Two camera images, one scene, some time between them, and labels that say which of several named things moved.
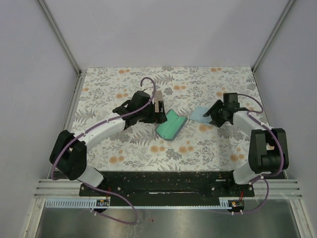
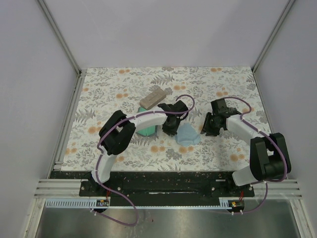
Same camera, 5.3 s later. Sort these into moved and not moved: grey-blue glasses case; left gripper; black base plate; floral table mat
Moved: left gripper; grey-blue glasses case
Not moved: floral table mat; black base plate
